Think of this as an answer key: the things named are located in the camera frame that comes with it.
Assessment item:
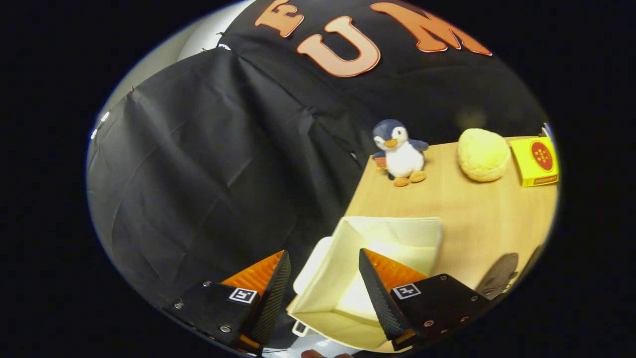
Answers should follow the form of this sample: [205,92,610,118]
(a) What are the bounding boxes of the yellow book with red circle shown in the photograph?
[510,136,560,187]

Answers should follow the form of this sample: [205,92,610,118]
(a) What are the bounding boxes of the penguin plush toy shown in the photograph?
[372,119,429,187]

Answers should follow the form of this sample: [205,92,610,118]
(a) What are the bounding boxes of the cream fabric storage box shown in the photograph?
[287,216,443,351]

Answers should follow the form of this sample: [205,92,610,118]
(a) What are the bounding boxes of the yellow round plush cushion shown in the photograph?
[457,128,511,182]

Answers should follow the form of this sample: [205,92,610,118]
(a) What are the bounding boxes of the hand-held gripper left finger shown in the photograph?
[164,250,292,356]

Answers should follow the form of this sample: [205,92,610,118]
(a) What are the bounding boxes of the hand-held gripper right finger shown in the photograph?
[358,248,491,352]

